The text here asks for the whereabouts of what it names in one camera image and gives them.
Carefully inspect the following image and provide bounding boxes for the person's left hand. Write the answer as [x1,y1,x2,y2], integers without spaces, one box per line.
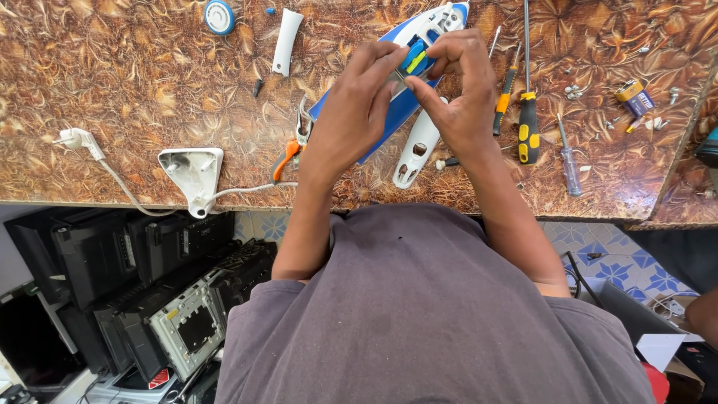
[299,41,411,186]

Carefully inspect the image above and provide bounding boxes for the person's right hand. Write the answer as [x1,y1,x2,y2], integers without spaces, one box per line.
[404,28,500,165]

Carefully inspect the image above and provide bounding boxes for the blue and white iron body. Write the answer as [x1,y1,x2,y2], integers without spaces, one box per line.
[308,0,470,165]

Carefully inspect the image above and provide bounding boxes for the blue and green button part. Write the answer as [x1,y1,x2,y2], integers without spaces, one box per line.
[399,38,437,78]

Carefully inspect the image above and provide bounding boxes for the orange and black screwdriver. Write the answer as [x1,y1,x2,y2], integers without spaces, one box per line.
[492,41,523,137]

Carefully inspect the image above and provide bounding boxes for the yellow and black screwdriver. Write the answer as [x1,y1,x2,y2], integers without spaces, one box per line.
[516,0,541,166]

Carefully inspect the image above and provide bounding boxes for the white curved plastic cover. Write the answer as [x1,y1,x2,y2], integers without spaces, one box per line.
[271,8,305,77]

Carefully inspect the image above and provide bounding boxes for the scattered silver screws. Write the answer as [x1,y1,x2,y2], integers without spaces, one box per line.
[561,45,683,141]

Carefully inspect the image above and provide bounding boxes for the white iron rear cover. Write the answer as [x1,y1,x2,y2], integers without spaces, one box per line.
[157,147,224,220]

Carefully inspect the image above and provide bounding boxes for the white and blue round dial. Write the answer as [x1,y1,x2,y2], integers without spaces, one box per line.
[204,0,236,36]

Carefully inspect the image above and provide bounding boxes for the blue and gold battery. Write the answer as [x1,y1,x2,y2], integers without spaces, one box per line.
[614,79,656,118]

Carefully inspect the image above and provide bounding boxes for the person's grey shirt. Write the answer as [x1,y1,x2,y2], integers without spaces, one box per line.
[214,202,657,404]

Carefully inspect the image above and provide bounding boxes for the teal power tool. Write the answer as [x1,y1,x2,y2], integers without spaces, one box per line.
[695,126,718,169]

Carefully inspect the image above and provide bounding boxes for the white power plug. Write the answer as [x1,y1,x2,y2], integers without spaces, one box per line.
[53,127,107,163]

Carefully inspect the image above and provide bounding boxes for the heap of black electronic units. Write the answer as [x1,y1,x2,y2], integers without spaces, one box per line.
[0,206,279,404]

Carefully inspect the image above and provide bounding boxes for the cardboard box with parts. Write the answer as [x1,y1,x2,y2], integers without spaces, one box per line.
[567,275,709,404]

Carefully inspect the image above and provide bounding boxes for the red plastic object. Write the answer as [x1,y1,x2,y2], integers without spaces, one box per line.
[641,361,671,404]

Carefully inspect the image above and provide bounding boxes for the white iron handle shell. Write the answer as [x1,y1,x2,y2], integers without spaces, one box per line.
[392,96,450,190]

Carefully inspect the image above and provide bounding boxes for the orange handled pliers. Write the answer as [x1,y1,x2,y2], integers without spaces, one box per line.
[270,95,314,185]

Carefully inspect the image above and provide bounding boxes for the clear blue handled screwdriver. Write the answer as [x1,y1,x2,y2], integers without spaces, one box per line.
[556,113,583,198]

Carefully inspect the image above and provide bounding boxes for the black cable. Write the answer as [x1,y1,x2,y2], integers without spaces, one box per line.
[562,251,604,308]

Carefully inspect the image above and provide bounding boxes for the white power cable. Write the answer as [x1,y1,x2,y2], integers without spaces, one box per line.
[98,159,299,218]

